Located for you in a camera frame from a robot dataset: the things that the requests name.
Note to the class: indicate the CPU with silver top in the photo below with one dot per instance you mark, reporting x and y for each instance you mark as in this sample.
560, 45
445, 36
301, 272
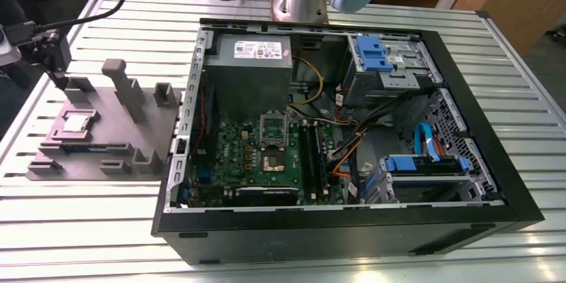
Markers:
75, 123

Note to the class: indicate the RAM stick with blue label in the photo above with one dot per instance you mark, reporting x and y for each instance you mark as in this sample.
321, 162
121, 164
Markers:
85, 147

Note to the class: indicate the grey parts rack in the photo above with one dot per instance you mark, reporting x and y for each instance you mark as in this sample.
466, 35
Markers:
111, 150

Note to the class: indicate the grey power supply unit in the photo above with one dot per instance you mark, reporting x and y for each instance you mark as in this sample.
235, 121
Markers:
247, 84

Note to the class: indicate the blue expansion slot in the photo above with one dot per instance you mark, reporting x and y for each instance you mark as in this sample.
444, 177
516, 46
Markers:
205, 177

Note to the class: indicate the green motherboard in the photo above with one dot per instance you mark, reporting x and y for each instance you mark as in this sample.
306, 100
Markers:
270, 180

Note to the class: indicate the black graphics card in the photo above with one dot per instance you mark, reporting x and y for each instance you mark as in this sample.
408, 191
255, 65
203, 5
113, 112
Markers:
265, 195

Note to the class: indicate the black RAM slot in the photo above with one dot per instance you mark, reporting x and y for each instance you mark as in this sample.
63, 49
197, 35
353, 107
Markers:
309, 157
304, 157
324, 157
318, 157

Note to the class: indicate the metal drive cage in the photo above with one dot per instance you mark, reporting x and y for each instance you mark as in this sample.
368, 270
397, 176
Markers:
398, 81

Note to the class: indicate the black PC case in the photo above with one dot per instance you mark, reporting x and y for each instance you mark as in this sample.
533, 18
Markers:
310, 240

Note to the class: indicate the black disk blue carrier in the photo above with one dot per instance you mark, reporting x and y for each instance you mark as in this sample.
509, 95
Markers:
400, 164

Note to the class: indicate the metal disk bay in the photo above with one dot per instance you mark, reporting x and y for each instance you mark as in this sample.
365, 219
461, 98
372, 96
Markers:
425, 178

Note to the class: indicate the blue plastic drive bracket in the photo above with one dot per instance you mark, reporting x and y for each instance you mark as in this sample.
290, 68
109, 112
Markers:
374, 54

